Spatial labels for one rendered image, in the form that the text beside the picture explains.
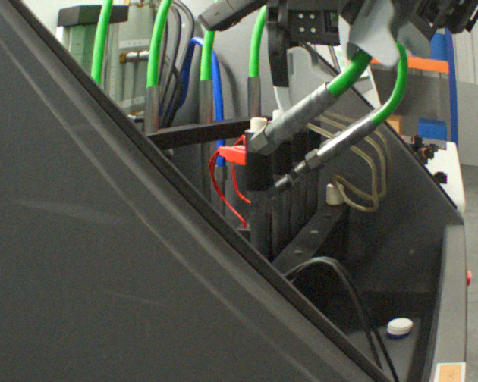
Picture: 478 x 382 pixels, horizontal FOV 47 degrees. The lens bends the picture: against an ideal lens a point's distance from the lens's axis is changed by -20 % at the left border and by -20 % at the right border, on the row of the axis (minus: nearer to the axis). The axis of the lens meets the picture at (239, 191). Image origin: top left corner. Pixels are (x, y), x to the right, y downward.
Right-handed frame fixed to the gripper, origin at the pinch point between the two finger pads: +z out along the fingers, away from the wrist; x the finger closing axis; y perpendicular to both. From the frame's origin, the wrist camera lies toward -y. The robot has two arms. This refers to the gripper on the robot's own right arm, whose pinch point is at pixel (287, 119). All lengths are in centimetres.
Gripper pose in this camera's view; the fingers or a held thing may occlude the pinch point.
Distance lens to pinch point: 66.9
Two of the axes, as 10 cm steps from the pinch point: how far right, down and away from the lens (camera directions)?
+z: 0.1, 9.7, 2.2
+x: 3.2, -2.2, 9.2
